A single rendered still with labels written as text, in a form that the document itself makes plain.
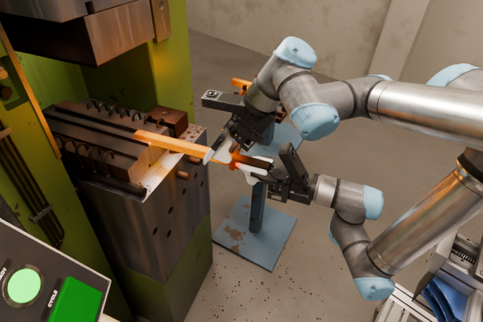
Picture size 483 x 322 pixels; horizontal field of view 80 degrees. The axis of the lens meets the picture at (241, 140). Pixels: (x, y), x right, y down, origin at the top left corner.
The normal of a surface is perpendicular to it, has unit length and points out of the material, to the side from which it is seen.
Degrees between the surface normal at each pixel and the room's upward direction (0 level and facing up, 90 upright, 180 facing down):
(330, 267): 0
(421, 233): 75
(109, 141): 0
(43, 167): 90
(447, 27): 90
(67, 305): 60
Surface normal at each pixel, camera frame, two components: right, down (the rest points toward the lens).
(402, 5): -0.66, 0.44
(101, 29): 0.93, 0.25
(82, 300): 0.88, -0.41
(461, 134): -0.86, 0.47
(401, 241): -0.78, 0.03
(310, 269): 0.04, -0.79
